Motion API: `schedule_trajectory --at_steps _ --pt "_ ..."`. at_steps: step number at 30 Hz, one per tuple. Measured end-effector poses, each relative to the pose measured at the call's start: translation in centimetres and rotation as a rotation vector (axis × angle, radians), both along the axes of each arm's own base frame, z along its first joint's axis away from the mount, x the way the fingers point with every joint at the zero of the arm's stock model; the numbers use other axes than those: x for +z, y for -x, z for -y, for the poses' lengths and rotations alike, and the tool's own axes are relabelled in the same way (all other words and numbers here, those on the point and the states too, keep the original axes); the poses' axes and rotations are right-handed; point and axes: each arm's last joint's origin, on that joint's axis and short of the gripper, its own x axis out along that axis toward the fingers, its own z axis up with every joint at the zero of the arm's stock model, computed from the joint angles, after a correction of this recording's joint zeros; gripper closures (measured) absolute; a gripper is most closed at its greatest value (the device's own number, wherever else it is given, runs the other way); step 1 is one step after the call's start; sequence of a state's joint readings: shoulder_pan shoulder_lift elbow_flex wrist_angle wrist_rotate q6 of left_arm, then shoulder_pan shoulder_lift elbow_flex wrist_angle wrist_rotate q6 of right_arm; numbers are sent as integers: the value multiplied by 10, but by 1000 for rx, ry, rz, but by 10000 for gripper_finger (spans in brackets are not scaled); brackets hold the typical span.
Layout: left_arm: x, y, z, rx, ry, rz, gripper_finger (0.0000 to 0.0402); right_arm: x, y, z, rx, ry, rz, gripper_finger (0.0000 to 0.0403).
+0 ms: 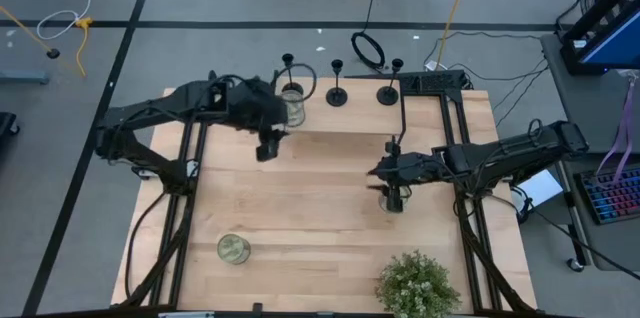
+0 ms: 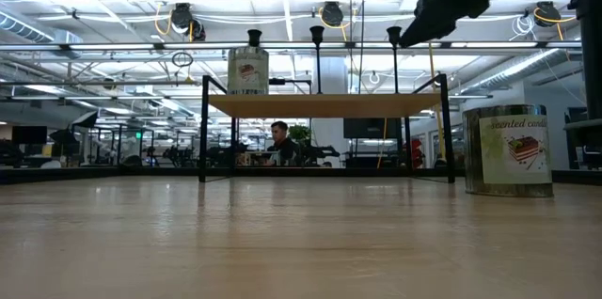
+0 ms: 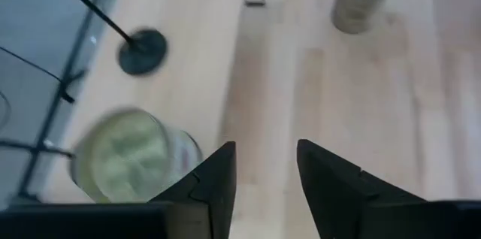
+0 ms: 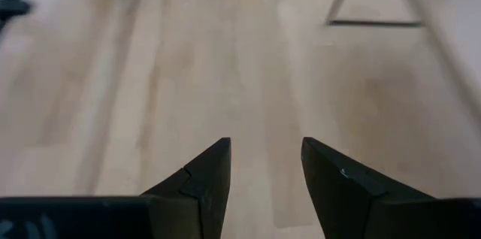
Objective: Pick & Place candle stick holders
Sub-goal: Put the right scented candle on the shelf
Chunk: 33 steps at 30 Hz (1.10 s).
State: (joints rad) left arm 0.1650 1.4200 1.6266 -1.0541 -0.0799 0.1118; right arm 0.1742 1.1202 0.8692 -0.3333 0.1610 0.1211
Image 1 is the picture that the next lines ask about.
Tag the artificial green plant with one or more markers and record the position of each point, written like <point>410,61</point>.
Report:
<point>417,288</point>

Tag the grey cart base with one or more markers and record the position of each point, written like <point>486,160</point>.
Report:
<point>22,78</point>

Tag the black candlestick holder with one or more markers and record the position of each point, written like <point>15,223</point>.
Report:
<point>336,97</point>
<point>387,96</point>
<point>287,59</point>

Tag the dark grey desk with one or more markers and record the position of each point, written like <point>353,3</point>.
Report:
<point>615,243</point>

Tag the glass jar candle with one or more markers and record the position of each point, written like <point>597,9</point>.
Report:
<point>233,249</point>
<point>296,110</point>
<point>406,197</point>

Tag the wooden shelf with black legs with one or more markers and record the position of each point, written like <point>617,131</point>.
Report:
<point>360,115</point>

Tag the black round floor plug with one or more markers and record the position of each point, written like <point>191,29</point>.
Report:
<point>53,53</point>

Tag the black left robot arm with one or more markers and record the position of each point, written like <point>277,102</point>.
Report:
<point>150,113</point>

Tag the black chair base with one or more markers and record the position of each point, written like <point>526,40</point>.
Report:
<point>6,125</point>

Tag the white paper sheet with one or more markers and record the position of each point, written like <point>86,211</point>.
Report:
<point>542,188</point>

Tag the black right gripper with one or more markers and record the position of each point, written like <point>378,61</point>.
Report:
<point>415,169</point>

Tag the black caster wheel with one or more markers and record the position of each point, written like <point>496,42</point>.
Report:
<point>575,264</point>

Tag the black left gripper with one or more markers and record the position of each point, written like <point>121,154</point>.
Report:
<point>255,105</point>

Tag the computer monitor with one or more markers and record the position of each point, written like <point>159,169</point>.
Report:
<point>615,43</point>

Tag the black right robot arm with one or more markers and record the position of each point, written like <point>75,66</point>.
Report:
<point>515,153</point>

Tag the purple ribbon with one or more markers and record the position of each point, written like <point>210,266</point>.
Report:
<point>626,123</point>

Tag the black aluminium table frame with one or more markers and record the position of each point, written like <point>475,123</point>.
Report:
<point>450,95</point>

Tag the black power strip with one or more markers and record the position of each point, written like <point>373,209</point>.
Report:
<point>435,82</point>

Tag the rainbow backlit keyboard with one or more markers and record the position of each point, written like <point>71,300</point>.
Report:
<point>612,198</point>

